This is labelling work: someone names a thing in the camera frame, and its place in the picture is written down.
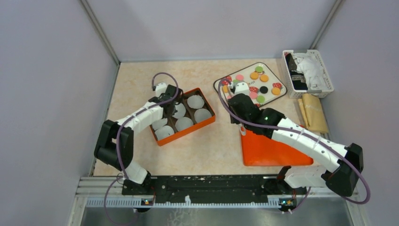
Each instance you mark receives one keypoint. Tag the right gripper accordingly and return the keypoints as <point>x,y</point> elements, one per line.
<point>234,120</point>

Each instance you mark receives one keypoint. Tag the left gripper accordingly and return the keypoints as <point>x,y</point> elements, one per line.
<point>168,116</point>

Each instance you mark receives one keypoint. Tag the orange cookie box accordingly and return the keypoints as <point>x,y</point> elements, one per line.
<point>192,114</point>

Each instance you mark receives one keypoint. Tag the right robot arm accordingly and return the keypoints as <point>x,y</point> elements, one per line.
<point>340,166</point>

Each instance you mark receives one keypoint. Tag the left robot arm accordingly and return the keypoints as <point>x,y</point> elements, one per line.
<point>115,143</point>

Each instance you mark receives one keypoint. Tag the black cookie on tray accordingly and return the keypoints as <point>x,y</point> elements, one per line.
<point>263,90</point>

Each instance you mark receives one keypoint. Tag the strawberry pattern tray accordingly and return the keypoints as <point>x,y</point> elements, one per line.
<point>248,81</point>

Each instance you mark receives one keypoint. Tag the orange box lid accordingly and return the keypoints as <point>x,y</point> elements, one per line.
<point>260,151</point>

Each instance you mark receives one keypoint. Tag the green cookie top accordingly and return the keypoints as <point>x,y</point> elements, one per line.
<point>259,69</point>

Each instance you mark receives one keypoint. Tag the black item in basket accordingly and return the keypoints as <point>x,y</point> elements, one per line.
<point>297,78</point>

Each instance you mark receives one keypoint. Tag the tan folded cloth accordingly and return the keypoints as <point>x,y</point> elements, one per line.
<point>312,113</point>

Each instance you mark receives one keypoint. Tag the white plastic basket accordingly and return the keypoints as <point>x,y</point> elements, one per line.
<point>293,93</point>

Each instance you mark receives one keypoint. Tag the white cloth in basket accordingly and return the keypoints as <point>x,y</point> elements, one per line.
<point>312,70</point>

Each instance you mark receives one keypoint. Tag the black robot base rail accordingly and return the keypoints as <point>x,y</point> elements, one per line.
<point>211,189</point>

